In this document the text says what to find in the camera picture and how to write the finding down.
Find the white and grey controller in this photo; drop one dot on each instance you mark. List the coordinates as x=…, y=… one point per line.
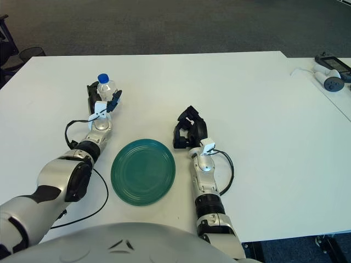
x=332, y=83

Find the white right wrist connector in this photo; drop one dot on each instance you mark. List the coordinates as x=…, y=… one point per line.
x=208, y=143

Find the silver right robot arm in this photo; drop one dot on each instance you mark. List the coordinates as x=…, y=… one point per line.
x=207, y=178

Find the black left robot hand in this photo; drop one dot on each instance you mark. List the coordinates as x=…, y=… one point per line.
x=92, y=96

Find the table leg caster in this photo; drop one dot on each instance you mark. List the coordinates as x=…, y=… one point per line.
x=330, y=249

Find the black mesh waste bin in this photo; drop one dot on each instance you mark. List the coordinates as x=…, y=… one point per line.
x=31, y=54

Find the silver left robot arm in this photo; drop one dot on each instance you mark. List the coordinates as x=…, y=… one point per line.
x=55, y=175

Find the green round plate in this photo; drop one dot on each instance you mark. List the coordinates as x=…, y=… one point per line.
x=144, y=172

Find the dark handheld console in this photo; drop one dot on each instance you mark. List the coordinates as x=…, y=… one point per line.
x=333, y=64

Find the black office chair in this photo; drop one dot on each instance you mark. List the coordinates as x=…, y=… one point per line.
x=6, y=46

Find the silver robot torso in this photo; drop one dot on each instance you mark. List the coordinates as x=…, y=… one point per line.
x=137, y=246

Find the white left wrist connector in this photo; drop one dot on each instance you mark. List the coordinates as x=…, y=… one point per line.
x=101, y=107

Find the clear bottle with blue cap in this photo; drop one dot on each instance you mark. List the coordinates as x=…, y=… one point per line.
x=105, y=89

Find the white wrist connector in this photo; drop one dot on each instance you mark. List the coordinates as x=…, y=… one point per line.
x=101, y=107
x=208, y=143

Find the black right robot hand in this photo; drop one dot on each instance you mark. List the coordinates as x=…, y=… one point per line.
x=200, y=128

